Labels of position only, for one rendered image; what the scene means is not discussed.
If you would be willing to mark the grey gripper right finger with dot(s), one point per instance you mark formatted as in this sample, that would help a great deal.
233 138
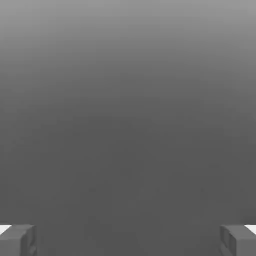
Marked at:
241 241

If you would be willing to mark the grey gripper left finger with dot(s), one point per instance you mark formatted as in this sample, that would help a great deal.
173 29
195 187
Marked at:
16 241

